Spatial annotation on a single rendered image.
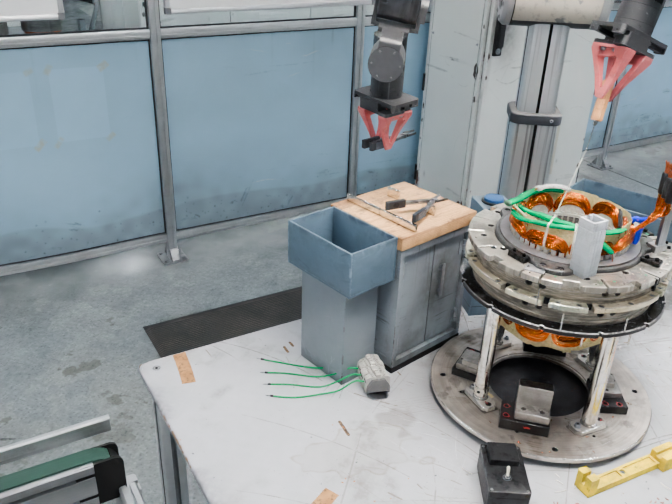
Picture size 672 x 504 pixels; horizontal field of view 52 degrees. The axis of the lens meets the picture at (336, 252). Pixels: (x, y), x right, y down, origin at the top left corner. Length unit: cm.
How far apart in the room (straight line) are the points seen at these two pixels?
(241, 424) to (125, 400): 138
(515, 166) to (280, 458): 84
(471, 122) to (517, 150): 183
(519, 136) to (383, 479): 82
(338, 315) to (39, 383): 168
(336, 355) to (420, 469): 26
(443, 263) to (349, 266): 24
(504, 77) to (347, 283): 239
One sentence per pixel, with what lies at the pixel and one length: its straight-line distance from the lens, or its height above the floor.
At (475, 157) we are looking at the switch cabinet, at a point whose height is 48.
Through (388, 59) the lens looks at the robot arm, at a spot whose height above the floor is 135.
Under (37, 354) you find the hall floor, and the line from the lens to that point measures 288.
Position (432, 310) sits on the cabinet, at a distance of 135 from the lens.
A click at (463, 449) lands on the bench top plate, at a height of 78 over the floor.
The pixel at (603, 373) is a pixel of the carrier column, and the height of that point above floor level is 92.
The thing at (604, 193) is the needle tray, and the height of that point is 105.
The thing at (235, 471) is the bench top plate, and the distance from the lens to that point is 114.
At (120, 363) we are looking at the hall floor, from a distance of 274.
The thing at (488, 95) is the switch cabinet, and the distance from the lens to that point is 339.
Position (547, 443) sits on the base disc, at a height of 80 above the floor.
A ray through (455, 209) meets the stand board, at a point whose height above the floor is 107.
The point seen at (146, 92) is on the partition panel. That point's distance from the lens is 313.
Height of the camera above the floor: 158
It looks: 27 degrees down
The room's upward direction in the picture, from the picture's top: 2 degrees clockwise
